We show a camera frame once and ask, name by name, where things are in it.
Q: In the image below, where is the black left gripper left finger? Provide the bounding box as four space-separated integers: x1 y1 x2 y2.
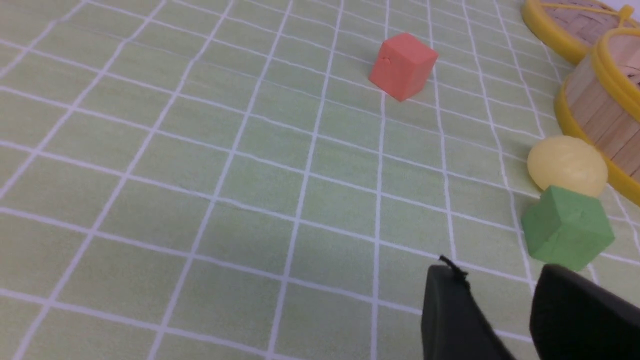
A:
421 255 515 360

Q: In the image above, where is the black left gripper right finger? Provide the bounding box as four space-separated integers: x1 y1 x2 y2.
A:
529 264 640 360

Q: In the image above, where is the pale yellow bun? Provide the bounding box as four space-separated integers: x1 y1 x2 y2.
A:
526 136 608 198

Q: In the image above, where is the bamboo steamer tray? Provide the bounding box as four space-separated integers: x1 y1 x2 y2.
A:
554 27 640 204

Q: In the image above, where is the woven bamboo steamer lid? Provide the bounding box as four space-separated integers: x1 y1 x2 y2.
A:
521 0 639 65

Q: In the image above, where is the green foam cube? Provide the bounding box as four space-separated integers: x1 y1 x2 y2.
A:
521 186 615 272

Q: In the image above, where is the red foam cube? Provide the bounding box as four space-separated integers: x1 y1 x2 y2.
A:
368 32 439 102

